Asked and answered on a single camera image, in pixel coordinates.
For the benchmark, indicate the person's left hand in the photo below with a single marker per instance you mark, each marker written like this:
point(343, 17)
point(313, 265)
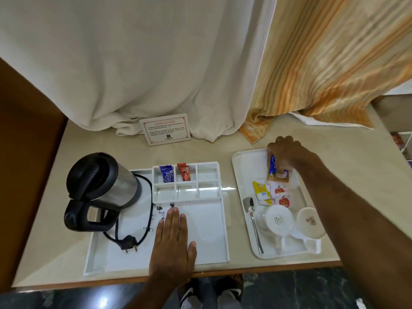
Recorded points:
point(170, 251)

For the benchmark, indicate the person's right hand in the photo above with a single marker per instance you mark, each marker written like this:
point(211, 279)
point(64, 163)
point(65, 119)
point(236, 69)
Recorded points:
point(291, 154)

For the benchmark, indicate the blue and tan tea bag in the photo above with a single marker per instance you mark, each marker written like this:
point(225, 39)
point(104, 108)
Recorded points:
point(286, 178)
point(273, 164)

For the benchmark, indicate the white compartment tray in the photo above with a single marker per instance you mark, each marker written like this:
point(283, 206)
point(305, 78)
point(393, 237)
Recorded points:
point(209, 234)

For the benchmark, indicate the yellow sachet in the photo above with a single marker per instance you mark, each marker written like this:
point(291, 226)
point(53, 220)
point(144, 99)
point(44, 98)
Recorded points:
point(262, 193)

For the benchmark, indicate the silver metal spoon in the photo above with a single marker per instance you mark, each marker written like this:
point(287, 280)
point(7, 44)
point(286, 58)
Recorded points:
point(248, 204)

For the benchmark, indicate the white cup grey-print lid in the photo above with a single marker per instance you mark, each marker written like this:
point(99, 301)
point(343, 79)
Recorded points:
point(278, 220)

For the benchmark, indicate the white cup red-print lid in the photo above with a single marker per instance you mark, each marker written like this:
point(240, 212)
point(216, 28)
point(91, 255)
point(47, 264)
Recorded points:
point(310, 222)

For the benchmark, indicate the blue sachet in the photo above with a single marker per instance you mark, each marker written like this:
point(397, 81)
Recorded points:
point(166, 174)

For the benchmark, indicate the orange red sachets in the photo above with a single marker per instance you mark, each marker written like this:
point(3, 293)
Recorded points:
point(188, 172)
point(181, 173)

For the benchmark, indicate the black and steel electric kettle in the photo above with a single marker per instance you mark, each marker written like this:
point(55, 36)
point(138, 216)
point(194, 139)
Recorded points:
point(122, 186)

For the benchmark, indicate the person's left forearm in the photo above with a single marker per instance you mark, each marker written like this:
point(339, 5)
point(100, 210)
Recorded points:
point(154, 294)

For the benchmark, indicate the person's right forearm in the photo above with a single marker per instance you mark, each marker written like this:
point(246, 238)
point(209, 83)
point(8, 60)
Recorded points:
point(354, 228)

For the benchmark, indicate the flat white serving tray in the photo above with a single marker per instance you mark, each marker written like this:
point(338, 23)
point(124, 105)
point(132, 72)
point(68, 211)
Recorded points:
point(248, 170)

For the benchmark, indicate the person's left black sandal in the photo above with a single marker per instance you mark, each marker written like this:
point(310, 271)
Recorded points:
point(188, 294)

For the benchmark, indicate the person's black sandal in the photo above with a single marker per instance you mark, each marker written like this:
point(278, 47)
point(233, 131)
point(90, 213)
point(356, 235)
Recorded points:
point(233, 288)
point(188, 294)

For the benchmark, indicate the person's right black sandal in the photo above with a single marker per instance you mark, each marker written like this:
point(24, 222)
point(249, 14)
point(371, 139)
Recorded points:
point(233, 288)

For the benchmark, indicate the person's white trousers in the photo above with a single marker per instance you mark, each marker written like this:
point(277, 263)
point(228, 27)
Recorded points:
point(228, 302)

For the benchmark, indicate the white folded cloth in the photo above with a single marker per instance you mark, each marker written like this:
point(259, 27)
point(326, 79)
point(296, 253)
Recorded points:
point(322, 120)

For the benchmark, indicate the orange striped curtain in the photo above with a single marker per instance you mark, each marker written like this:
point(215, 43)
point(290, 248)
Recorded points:
point(328, 61)

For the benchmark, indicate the white notice card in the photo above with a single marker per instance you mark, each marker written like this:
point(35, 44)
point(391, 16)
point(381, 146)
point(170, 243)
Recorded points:
point(165, 129)

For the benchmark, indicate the brown wooden side panel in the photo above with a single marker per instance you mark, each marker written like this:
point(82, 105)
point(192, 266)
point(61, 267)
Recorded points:
point(25, 157)

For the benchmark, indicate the white curtain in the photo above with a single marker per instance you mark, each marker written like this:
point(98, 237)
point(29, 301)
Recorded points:
point(128, 61)

